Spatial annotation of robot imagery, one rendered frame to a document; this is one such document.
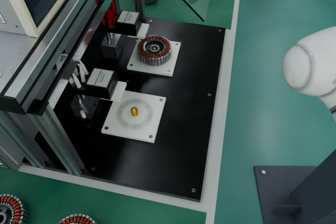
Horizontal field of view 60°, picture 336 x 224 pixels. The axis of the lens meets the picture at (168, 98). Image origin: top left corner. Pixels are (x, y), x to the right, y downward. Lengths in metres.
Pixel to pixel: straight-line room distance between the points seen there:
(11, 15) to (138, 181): 0.46
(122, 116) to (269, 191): 1.00
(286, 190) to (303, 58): 1.22
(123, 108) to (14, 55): 0.38
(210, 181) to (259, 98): 1.20
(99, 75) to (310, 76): 0.49
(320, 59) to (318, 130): 1.45
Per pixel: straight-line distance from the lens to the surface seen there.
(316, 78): 0.49
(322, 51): 0.49
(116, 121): 0.83
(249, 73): 2.04
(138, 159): 0.78
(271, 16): 2.54
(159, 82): 0.92
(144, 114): 0.83
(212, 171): 0.80
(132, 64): 0.96
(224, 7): 1.25
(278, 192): 1.64
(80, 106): 0.83
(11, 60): 0.57
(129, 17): 0.91
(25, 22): 0.58
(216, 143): 0.83
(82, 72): 0.76
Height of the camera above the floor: 1.48
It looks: 54 degrees down
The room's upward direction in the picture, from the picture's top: straight up
